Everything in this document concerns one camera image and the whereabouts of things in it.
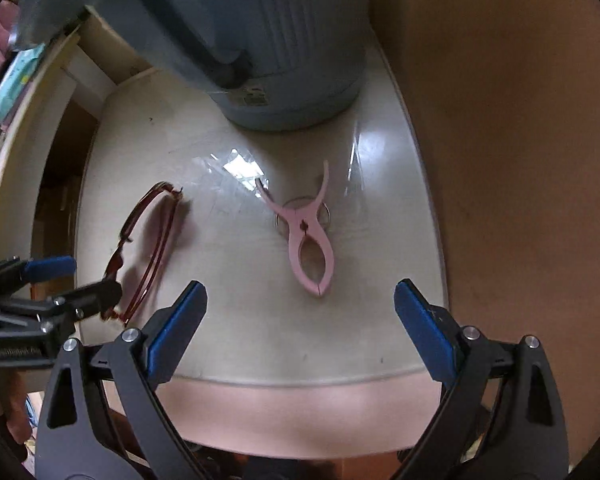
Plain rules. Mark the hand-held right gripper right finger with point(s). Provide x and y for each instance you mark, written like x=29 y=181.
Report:
x=425 y=325

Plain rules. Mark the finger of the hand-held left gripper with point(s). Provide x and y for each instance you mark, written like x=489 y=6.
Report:
x=50 y=266
x=95 y=295

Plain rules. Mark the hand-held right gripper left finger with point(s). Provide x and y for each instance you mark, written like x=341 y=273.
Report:
x=177 y=330

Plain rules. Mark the red glasses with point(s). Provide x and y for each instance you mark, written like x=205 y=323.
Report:
x=145 y=240

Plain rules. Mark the pink clothespin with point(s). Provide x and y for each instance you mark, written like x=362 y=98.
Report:
x=305 y=240

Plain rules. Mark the blue trash bin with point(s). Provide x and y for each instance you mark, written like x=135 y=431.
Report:
x=290 y=35

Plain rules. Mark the person's left forearm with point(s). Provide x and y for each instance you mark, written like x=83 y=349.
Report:
x=7 y=405

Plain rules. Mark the blue wet wipes pack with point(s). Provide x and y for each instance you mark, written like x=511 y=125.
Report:
x=17 y=75

